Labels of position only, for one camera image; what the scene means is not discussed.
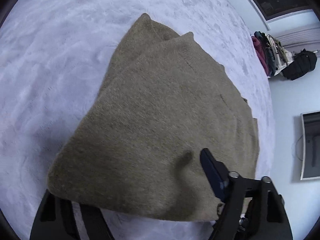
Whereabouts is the olive brown knit sweater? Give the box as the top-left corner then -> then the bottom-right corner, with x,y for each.
47,14 -> 259,221

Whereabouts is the stack of folded clothes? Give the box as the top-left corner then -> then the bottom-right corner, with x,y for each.
251,31 -> 293,77

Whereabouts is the black jacket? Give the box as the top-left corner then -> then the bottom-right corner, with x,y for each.
281,49 -> 317,81

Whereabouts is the grey pleated curtain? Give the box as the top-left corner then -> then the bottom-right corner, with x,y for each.
275,24 -> 319,48

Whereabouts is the lavender fluffy bed blanket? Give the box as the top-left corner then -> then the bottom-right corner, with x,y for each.
1,0 -> 275,239

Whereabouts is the wall mounted television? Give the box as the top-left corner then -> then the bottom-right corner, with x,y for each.
300,111 -> 320,180

